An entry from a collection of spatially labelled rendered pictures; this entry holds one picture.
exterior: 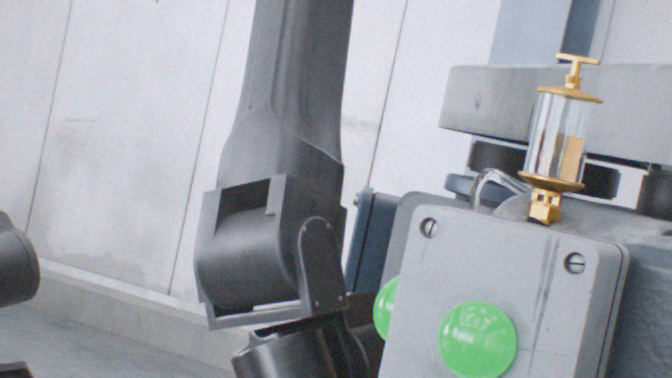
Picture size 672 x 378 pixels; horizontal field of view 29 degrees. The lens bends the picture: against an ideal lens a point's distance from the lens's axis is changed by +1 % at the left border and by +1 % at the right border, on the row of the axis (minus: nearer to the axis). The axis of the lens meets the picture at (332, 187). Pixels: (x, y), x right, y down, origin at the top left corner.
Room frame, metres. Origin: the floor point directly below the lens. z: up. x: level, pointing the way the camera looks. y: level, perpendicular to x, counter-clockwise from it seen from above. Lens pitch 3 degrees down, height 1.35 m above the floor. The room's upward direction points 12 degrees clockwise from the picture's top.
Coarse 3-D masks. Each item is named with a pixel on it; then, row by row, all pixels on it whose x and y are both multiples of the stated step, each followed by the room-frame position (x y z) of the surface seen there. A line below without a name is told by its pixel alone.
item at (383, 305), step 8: (392, 280) 0.51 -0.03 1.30; (384, 288) 0.51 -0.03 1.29; (392, 288) 0.51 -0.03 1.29; (376, 296) 0.52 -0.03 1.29; (384, 296) 0.51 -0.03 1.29; (392, 296) 0.51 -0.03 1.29; (376, 304) 0.51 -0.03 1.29; (384, 304) 0.51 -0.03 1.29; (392, 304) 0.50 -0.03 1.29; (376, 312) 0.51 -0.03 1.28; (384, 312) 0.50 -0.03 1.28; (376, 320) 0.51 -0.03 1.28; (384, 320) 0.50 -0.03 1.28; (376, 328) 0.51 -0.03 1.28; (384, 328) 0.51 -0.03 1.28; (384, 336) 0.51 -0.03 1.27
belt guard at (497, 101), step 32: (480, 64) 0.96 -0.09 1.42; (512, 64) 0.89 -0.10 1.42; (544, 64) 0.83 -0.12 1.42; (608, 64) 0.73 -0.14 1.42; (640, 64) 0.69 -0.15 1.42; (448, 96) 1.01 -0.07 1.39; (480, 96) 0.93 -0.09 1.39; (512, 96) 0.87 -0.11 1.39; (608, 96) 0.71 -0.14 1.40; (640, 96) 0.67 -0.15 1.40; (448, 128) 1.00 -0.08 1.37; (480, 128) 0.92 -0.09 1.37; (512, 128) 0.85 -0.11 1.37; (608, 128) 0.70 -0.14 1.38; (640, 128) 0.67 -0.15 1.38; (608, 160) 1.09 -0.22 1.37; (640, 160) 0.66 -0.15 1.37
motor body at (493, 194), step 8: (448, 176) 1.02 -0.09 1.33; (456, 176) 1.01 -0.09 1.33; (464, 176) 1.01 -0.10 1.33; (472, 176) 1.08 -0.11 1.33; (448, 184) 1.02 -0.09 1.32; (456, 184) 1.00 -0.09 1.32; (464, 184) 0.99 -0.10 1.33; (488, 184) 0.98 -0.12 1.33; (496, 184) 0.97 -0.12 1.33; (456, 192) 1.00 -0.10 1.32; (464, 192) 0.99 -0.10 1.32; (488, 192) 0.97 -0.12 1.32; (496, 192) 0.97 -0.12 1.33; (504, 192) 0.97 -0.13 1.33; (512, 192) 0.96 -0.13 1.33; (464, 200) 0.99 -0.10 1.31; (480, 200) 0.99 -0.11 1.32; (488, 200) 0.97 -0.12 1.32; (496, 200) 0.97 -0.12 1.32; (504, 200) 0.97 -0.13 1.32; (584, 200) 1.07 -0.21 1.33
